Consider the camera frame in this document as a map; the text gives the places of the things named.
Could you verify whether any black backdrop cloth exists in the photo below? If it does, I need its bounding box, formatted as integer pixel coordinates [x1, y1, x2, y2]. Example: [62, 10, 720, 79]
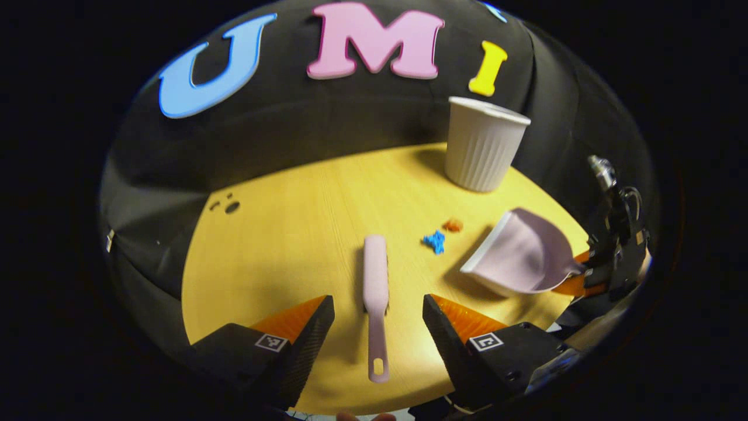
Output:
[99, 0, 655, 351]

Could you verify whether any pink dustpan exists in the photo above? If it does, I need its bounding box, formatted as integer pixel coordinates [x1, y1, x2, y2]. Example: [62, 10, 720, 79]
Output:
[460, 208, 585, 298]

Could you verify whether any white ribbed garbage bin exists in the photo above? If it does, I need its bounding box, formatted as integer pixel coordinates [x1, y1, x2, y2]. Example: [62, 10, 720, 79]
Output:
[444, 96, 531, 192]

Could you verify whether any wooden desktop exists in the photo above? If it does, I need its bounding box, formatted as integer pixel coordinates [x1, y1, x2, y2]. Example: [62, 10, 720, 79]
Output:
[181, 142, 591, 416]

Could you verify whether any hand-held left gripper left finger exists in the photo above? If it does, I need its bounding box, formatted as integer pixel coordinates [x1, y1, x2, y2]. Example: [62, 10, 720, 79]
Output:
[187, 294, 335, 410]

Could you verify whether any small pink broom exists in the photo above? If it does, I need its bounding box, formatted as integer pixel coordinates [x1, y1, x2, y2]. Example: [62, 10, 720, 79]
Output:
[362, 234, 391, 384]

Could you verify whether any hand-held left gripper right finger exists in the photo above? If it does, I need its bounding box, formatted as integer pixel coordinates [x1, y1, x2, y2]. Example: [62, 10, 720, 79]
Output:
[422, 294, 582, 413]

